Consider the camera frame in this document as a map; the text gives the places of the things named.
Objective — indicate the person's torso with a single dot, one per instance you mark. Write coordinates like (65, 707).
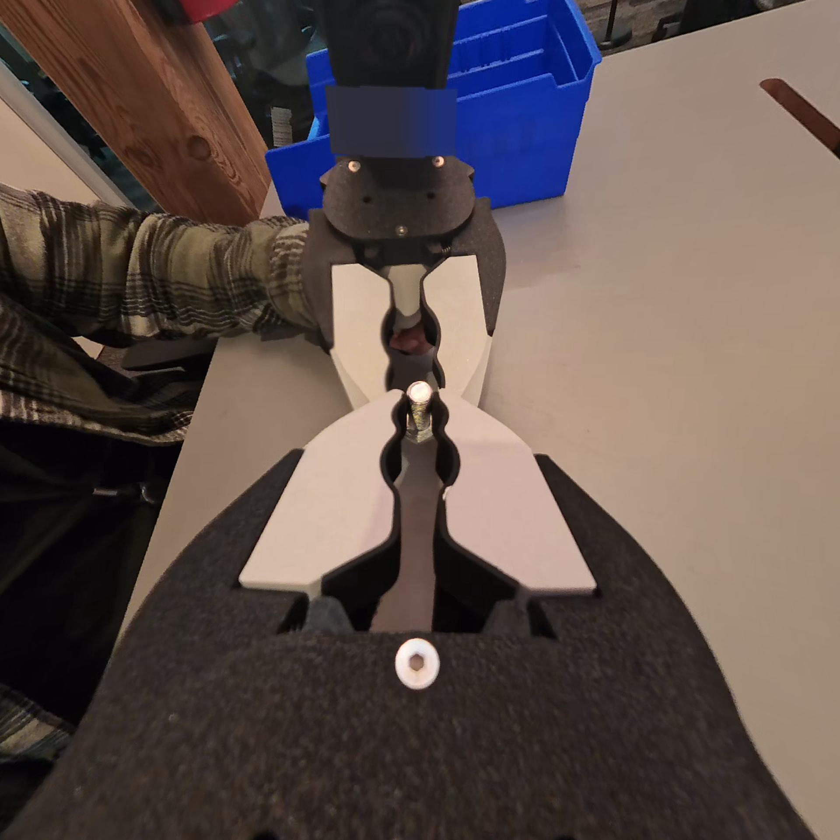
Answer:
(65, 361)

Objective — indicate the silver hex bolt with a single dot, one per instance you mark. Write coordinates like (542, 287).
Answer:
(418, 407)

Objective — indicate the blue plastic bin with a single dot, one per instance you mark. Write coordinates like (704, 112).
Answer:
(525, 131)

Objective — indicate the person's left hand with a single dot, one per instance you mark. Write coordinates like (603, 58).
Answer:
(408, 340)

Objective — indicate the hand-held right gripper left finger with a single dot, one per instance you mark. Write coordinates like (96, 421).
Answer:
(328, 518)

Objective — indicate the person's left forearm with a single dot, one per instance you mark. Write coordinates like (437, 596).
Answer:
(216, 275)

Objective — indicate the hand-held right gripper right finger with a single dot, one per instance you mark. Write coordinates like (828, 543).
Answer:
(512, 525)

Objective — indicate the white door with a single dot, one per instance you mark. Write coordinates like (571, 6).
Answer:
(39, 157)

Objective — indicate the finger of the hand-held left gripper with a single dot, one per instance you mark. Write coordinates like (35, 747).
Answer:
(358, 328)
(463, 328)

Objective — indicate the black stand pole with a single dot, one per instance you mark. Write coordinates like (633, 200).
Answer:
(617, 26)

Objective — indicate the wooden post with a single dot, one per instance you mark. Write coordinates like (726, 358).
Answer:
(144, 98)

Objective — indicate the red wall-mounted holder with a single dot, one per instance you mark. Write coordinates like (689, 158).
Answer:
(203, 8)

